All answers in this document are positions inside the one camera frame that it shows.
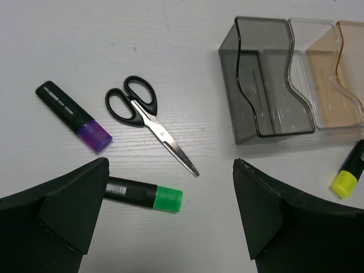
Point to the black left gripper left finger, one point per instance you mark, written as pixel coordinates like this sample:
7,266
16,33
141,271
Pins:
49,227

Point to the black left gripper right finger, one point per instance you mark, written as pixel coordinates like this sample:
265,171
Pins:
289,230

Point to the yellow cap highlighter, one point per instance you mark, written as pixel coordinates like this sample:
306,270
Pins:
350,172

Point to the green cap highlighter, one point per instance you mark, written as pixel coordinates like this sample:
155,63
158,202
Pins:
144,194

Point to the purple cap highlighter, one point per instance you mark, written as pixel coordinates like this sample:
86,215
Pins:
74,116

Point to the black handled scissors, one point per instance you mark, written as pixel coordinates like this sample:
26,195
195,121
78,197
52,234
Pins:
144,114

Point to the clear plastic bin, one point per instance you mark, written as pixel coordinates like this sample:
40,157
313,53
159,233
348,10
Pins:
305,32

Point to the amber plastic bin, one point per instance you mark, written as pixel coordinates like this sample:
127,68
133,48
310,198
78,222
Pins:
336,60

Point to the smoky grey plastic bin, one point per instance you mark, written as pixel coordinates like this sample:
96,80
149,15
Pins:
255,58

